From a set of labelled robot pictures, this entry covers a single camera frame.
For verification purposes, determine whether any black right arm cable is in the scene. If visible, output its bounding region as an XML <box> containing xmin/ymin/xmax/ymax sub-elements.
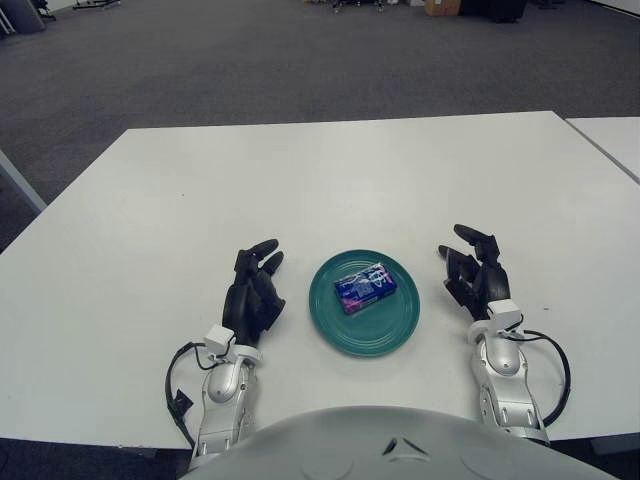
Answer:
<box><xmin>504</xmin><ymin>327</ymin><xmax>573</xmax><ymax>429</ymax></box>

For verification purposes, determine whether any white side table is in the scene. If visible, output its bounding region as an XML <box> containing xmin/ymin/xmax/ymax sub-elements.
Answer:
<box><xmin>564</xmin><ymin>116</ymin><xmax>640</xmax><ymax>184</ymax></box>

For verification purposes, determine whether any black cabinet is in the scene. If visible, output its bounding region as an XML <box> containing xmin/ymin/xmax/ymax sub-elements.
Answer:
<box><xmin>457</xmin><ymin>0</ymin><xmax>529</xmax><ymax>24</ymax></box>

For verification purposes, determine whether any grey table edge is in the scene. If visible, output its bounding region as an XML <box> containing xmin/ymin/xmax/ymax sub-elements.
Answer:
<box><xmin>0</xmin><ymin>149</ymin><xmax>48</xmax><ymax>212</ymax></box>

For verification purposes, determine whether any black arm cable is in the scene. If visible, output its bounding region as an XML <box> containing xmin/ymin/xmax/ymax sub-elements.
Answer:
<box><xmin>504</xmin><ymin>327</ymin><xmax>573</xmax><ymax>429</ymax></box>
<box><xmin>164</xmin><ymin>341</ymin><xmax>222</xmax><ymax>449</ymax></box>

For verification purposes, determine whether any grey robot torso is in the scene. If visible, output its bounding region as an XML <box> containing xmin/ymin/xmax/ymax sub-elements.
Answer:
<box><xmin>182</xmin><ymin>405</ymin><xmax>621</xmax><ymax>480</ymax></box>

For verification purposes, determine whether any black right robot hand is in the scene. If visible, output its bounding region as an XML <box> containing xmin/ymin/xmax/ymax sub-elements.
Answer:
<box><xmin>438</xmin><ymin>223</ymin><xmax>524</xmax><ymax>347</ymax></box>

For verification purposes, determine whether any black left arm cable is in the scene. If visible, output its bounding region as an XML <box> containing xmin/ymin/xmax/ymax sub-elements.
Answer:
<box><xmin>164</xmin><ymin>341</ymin><xmax>222</xmax><ymax>449</ymax></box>

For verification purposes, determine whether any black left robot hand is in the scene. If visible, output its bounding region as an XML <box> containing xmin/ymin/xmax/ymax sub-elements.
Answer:
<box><xmin>202</xmin><ymin>238</ymin><xmax>287</xmax><ymax>362</ymax></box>

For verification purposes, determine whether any teal round plate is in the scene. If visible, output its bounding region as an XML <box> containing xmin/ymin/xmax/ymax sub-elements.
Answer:
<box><xmin>308</xmin><ymin>248</ymin><xmax>422</xmax><ymax>359</ymax></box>

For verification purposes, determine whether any blue gum pack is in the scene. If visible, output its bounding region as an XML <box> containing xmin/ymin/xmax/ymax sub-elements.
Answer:
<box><xmin>333</xmin><ymin>262</ymin><xmax>400</xmax><ymax>318</ymax></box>

